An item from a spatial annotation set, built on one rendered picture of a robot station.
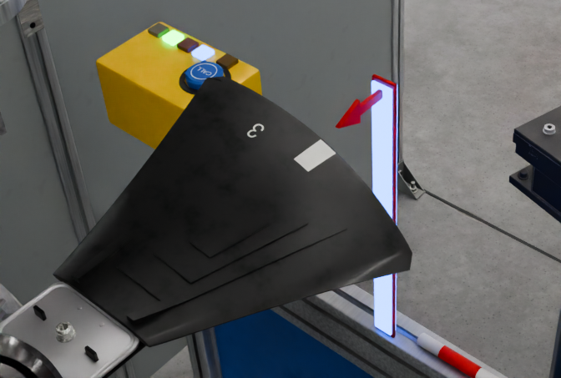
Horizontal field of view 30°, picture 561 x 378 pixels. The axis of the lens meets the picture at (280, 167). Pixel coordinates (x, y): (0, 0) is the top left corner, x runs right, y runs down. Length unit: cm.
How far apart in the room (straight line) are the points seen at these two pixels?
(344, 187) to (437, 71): 211
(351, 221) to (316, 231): 3
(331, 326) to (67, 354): 51
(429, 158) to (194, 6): 104
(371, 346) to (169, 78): 36
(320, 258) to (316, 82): 135
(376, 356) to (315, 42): 101
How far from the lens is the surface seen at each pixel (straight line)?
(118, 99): 117
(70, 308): 75
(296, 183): 81
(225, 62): 112
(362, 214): 81
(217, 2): 180
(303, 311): 120
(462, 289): 232
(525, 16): 315
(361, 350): 117
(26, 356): 65
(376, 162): 95
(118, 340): 72
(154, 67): 114
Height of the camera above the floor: 173
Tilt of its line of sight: 41 degrees down
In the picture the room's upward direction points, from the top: 5 degrees counter-clockwise
